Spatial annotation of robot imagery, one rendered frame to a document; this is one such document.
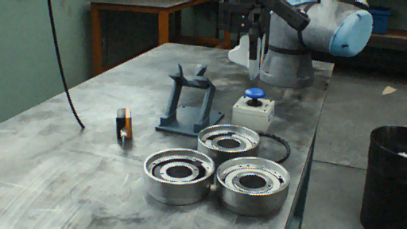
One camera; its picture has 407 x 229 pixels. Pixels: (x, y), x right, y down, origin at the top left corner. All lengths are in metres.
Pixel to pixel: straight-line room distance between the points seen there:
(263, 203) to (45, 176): 0.34
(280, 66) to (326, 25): 0.18
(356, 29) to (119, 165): 0.62
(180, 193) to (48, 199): 0.20
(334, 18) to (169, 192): 0.61
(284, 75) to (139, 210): 0.63
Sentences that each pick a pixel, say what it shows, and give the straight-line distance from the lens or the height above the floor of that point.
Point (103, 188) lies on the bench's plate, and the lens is 0.65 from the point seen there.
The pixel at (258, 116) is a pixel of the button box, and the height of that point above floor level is 0.83.
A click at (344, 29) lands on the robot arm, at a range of 1.00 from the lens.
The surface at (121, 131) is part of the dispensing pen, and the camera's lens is 0.77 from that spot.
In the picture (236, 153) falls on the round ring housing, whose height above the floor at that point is 0.84.
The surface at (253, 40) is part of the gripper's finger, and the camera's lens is 0.77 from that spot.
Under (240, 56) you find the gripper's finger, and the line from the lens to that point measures 0.81.
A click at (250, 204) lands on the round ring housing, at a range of 0.57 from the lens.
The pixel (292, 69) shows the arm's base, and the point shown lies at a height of 0.85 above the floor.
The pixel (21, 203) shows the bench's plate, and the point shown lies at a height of 0.80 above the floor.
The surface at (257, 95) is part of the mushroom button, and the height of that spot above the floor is 0.87.
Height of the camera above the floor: 1.15
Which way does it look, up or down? 22 degrees down
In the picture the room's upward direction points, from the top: 2 degrees clockwise
